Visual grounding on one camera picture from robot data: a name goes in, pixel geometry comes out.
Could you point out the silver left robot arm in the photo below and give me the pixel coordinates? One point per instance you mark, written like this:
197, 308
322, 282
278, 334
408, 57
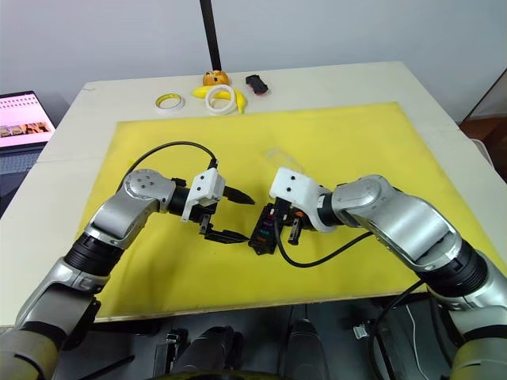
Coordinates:
119, 213

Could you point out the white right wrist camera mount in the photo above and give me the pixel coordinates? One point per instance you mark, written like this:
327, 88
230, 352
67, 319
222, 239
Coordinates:
297, 188

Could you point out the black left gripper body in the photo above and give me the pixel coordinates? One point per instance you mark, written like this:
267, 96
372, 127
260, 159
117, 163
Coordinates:
204, 219

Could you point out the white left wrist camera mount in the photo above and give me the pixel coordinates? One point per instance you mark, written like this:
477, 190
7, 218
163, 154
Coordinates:
208, 186

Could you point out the dark rounded shape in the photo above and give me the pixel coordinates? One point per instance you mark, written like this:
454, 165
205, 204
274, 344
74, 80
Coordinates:
216, 350
303, 344

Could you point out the black upright pole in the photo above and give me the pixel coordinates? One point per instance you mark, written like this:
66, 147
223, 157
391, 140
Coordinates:
210, 35

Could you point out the clear plastic fuse box cover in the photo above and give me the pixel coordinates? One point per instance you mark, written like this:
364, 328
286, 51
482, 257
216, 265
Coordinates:
279, 156

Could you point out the red small fuse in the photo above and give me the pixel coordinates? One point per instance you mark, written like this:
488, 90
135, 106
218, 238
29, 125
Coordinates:
270, 215

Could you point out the open laptop computer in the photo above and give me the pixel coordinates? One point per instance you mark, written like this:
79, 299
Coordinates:
20, 118

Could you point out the black red toy car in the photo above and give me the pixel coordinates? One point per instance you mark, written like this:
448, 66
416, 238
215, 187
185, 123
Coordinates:
258, 85

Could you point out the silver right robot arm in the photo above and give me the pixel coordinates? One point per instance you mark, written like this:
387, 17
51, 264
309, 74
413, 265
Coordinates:
404, 221

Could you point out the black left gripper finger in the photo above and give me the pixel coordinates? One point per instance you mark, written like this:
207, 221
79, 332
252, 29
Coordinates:
237, 195
227, 237

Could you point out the orange round fruit toy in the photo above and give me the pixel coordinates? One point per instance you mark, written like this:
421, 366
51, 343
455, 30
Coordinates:
216, 78

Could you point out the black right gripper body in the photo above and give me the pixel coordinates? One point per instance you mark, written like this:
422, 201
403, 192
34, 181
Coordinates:
295, 233

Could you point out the yellow banana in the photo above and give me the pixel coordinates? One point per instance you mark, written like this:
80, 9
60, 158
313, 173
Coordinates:
240, 103

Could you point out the green small fuse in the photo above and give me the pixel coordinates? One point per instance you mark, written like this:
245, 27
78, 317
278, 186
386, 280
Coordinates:
263, 233

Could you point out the black slanted frame bar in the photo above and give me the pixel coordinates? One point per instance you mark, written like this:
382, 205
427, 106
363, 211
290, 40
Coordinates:
486, 95

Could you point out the black fuse box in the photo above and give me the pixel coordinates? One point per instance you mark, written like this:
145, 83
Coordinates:
266, 244

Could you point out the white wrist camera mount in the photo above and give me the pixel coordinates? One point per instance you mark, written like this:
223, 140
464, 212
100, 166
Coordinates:
208, 186
297, 188

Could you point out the small metal clamp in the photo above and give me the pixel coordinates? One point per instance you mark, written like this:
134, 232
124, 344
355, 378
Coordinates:
361, 330
172, 341

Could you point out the white yellow tape roll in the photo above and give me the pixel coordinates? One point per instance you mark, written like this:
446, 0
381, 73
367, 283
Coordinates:
160, 106

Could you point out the yellow foam mat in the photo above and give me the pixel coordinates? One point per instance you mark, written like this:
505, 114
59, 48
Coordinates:
356, 150

